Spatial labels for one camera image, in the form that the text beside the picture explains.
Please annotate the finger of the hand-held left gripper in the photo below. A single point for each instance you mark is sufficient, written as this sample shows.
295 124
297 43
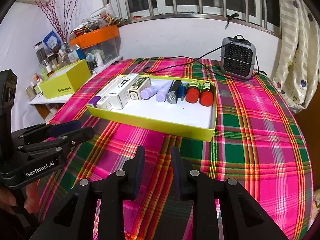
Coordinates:
82 133
65 128

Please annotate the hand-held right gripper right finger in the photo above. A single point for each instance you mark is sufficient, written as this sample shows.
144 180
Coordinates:
176 172

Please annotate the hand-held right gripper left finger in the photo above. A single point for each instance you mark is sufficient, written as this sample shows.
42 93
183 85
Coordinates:
138 170

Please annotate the white box with purple end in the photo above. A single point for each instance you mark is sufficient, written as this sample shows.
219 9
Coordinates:
93 103

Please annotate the long silver white box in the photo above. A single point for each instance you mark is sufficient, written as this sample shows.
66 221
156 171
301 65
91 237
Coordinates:
105 103

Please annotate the yellow-green cardboard tray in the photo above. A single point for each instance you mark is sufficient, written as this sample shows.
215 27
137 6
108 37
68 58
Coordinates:
170 116

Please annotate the white box with clip print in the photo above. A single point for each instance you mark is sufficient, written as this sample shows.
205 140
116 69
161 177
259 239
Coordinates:
123 92

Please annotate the dark green printed box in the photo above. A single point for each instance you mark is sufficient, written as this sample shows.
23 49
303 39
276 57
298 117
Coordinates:
137 90

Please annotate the small black silver tool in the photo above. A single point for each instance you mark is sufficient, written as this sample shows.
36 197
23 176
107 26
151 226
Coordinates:
172 97

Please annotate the lavender cream tube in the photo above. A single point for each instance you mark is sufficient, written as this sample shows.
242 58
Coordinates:
147 93
162 95

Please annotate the red-capped small bottle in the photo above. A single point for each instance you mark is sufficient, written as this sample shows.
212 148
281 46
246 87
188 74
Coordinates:
193 95
207 97

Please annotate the small blue plastic sharpener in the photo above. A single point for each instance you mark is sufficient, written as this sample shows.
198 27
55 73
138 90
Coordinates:
182 90

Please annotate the person's left hand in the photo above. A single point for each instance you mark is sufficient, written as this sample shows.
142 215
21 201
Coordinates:
7 200

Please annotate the white shelf board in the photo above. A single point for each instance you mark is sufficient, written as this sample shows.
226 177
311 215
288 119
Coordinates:
50 100

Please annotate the yellow-green cardboard box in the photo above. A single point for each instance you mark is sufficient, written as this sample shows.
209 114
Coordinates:
67 80

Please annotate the cluster of jars and bottles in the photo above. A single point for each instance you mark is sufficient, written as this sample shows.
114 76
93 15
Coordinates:
40 55

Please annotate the blue and white box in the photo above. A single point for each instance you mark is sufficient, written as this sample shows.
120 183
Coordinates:
51 40

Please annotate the pink green plaid tablecloth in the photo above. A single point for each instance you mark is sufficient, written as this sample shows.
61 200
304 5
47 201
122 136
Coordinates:
262 142

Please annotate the dried pink flower branches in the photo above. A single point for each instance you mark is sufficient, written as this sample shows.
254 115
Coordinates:
65 36

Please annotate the clear bin with orange lid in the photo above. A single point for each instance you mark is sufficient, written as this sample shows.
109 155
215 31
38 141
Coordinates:
97 33

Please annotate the pile of clutter on bin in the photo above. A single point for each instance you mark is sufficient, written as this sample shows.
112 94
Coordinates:
92 23

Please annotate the grey space heater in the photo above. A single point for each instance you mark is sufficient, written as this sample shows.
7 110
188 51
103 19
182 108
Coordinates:
237 60

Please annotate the black tie on grille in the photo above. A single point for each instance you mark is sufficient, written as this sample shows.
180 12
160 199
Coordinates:
231 17

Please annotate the cream patterned curtain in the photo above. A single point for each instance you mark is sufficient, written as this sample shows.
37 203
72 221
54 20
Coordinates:
292 55

